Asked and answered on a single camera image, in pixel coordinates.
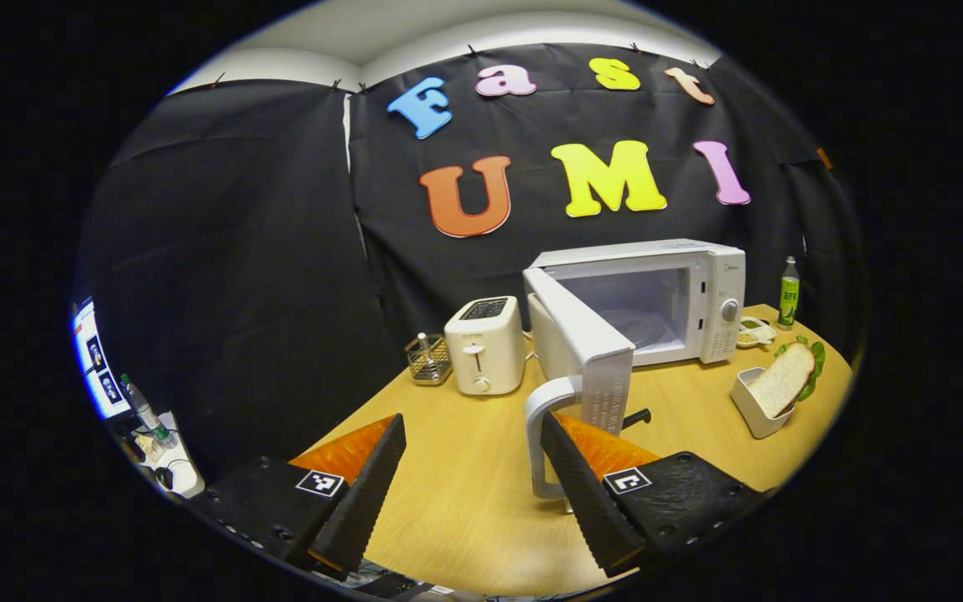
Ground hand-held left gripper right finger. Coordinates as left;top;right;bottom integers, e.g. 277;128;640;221
540;411;771;578

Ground white microwave oven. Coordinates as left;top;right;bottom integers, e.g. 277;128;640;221
522;239;747;503

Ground black backdrop cloth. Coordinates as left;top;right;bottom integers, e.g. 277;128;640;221
76;42;867;486

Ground white toaster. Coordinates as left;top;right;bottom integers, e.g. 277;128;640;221
444;296;527;396

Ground computer monitor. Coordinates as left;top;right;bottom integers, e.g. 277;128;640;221
72;299;133;419

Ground small white food dish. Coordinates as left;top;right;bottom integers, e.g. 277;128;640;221
736;316;777;349

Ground white side table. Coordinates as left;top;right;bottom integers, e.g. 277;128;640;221
114;410;205;500

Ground white rectangular container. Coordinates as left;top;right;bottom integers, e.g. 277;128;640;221
731;366;796;439

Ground clear plastic bottle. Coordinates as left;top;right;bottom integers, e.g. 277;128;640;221
120;374;175;448

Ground green drink bottle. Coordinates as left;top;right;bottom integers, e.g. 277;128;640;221
777;256;801;330

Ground bread and lettuce sandwich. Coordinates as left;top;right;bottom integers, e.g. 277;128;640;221
770;336;827;419

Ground wire mesh basket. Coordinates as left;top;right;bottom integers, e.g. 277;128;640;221
405;333;453;385

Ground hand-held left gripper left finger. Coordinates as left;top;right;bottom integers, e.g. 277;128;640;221
189;413;407;579

